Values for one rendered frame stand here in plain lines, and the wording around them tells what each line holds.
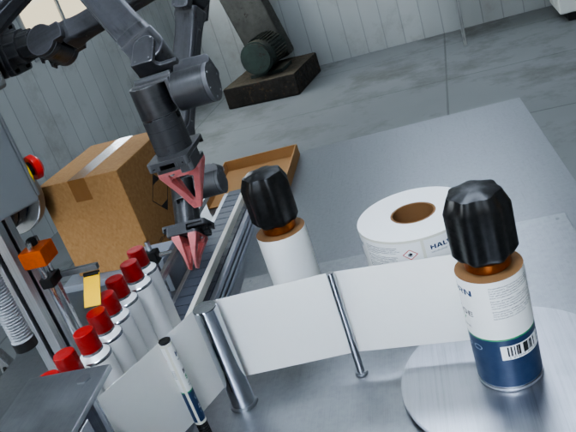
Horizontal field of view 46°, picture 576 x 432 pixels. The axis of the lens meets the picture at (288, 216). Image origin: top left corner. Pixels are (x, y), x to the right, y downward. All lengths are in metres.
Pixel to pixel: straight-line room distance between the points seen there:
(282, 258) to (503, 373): 0.41
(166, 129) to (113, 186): 0.74
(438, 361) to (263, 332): 0.27
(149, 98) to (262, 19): 6.21
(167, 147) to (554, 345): 0.63
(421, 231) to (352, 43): 6.42
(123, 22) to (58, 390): 0.58
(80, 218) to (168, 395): 0.88
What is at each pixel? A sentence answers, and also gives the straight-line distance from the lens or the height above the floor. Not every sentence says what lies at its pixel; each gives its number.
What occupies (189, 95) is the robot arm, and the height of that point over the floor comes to 1.36.
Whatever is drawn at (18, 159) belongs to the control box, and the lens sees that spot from 1.02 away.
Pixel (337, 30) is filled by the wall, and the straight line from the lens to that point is 7.47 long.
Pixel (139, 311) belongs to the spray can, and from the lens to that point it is 1.21.
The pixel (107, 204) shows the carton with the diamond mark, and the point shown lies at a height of 1.04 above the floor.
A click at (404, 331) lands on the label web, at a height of 0.95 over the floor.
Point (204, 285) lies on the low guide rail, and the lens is 1.44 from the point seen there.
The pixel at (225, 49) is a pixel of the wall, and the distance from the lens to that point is 7.78.
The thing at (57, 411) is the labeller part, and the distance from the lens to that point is 0.80.
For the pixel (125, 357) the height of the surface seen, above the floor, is 1.00.
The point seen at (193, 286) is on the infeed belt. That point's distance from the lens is 1.52.
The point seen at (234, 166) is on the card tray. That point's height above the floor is 0.85.
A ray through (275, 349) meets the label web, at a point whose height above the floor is 0.96.
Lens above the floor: 1.54
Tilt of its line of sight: 23 degrees down
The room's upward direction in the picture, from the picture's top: 19 degrees counter-clockwise
